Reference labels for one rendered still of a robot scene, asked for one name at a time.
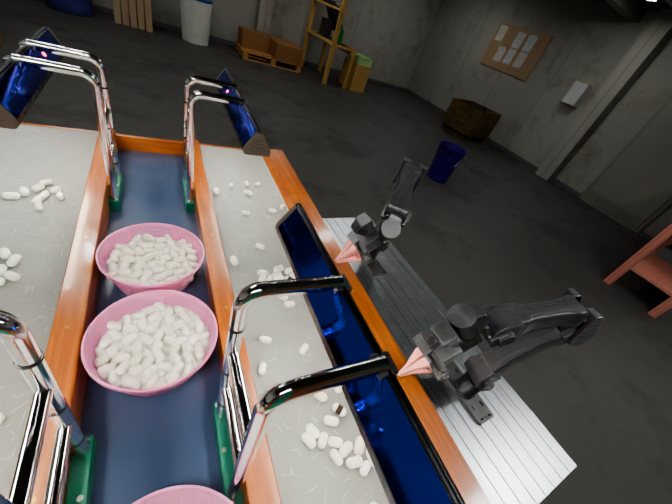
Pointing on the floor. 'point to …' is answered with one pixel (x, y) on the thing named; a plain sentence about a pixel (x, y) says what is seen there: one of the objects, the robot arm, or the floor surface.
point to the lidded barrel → (196, 20)
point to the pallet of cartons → (250, 40)
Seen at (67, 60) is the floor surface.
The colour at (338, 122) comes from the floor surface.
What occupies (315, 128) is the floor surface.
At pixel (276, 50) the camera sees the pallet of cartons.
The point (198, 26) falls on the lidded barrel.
